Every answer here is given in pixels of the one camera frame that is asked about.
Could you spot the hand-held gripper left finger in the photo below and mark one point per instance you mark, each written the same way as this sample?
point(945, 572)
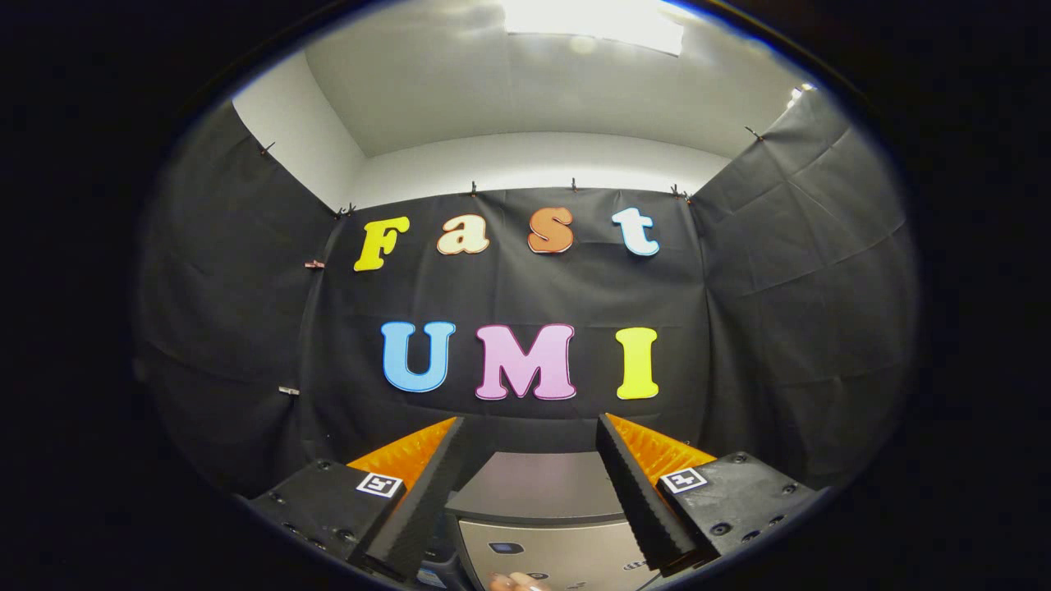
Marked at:
point(423, 501)

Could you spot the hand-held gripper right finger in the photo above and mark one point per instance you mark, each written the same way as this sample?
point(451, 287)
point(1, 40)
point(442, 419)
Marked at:
point(636, 501)

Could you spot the grey washing machine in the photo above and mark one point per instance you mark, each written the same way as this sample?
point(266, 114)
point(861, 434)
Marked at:
point(534, 492)

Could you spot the ceiling light panel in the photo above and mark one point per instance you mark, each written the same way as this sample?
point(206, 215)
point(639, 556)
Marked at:
point(595, 23)

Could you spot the black backdrop cloth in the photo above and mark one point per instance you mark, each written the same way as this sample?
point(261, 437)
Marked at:
point(525, 287)

